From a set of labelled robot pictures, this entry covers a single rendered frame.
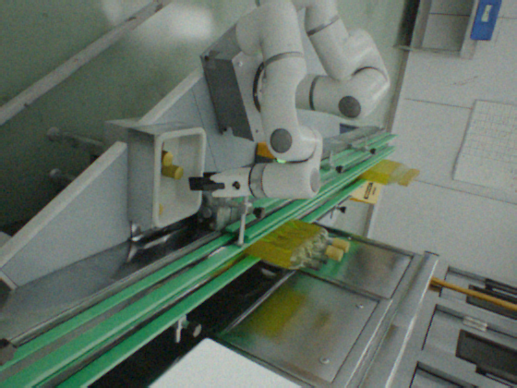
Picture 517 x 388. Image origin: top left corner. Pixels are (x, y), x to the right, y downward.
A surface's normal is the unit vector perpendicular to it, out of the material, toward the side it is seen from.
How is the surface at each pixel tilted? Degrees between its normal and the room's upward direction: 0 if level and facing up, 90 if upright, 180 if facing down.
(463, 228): 90
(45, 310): 90
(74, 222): 0
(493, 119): 90
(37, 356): 90
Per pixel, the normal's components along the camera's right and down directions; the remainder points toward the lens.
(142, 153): -0.51, 0.23
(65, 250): 0.85, 0.26
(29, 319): 0.11, -0.94
